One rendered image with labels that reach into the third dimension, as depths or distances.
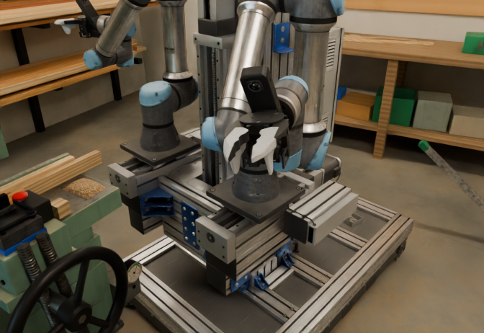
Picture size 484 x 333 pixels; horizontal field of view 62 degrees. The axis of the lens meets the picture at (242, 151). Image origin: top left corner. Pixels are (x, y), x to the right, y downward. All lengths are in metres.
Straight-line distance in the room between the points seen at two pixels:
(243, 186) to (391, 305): 1.16
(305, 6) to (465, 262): 1.85
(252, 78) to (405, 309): 1.68
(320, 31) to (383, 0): 2.70
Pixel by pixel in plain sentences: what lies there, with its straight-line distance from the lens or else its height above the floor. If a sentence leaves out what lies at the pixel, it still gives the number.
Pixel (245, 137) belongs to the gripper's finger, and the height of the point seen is 1.23.
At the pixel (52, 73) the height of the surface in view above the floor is 0.61.
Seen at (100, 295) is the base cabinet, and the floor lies 0.61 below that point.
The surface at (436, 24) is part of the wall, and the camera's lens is 3.70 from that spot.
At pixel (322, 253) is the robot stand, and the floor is 0.21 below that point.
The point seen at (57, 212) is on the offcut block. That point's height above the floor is 0.92.
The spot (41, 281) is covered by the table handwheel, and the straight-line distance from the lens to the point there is 0.86.
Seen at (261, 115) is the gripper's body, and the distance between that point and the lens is 0.66.
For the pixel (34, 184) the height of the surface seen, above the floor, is 0.94.
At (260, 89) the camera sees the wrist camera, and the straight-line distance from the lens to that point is 0.64.
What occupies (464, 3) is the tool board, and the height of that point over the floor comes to 1.13.
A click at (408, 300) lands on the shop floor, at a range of 2.19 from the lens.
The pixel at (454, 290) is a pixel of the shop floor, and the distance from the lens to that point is 2.33.
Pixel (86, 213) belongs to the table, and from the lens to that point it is 1.12.
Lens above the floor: 1.48
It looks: 26 degrees down
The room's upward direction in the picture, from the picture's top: straight up
